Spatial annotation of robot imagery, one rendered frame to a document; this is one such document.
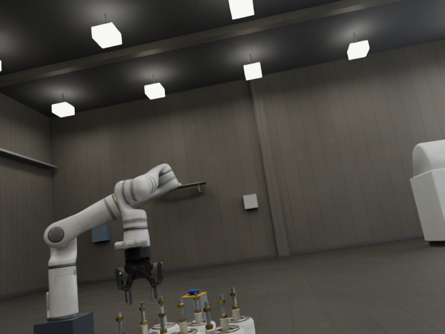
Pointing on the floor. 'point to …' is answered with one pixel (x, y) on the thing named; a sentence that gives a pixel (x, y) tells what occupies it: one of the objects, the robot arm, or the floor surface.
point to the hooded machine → (430, 189)
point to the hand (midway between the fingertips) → (142, 298)
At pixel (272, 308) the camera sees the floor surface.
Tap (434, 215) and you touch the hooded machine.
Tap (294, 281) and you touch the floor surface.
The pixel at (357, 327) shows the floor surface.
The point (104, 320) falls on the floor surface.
